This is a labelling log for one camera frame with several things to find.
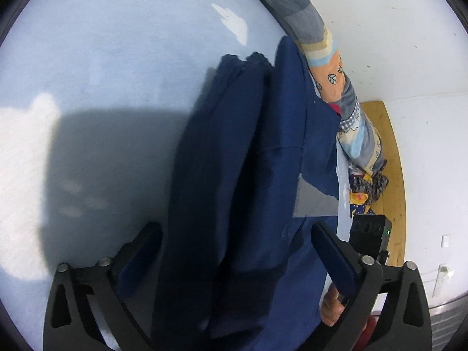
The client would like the dark patterned crumpled cloth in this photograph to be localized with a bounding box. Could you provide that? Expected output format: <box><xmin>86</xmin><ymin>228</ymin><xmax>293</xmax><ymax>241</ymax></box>
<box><xmin>348</xmin><ymin>165</ymin><xmax>390</xmax><ymax>217</ymax></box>

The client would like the person's right hand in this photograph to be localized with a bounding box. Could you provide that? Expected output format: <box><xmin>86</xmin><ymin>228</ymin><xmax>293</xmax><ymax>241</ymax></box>
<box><xmin>320</xmin><ymin>284</ymin><xmax>345</xmax><ymax>326</ymax></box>

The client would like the light blue cloud bedsheet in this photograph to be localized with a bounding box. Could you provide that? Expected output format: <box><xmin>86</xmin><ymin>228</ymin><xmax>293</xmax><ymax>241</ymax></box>
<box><xmin>1</xmin><ymin>0</ymin><xmax>341</xmax><ymax>350</ymax></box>

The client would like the navy blue work jacket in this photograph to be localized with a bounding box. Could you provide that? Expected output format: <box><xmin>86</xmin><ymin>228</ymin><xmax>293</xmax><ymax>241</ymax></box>
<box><xmin>152</xmin><ymin>37</ymin><xmax>340</xmax><ymax>350</ymax></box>

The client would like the wooden bed headboard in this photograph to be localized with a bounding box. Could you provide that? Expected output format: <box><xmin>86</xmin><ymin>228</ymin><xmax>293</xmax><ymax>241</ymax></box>
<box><xmin>361</xmin><ymin>101</ymin><xmax>406</xmax><ymax>266</ymax></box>

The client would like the long patchwork body pillow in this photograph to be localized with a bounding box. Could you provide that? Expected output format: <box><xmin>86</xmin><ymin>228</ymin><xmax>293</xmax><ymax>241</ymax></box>
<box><xmin>261</xmin><ymin>0</ymin><xmax>385</xmax><ymax>176</ymax></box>

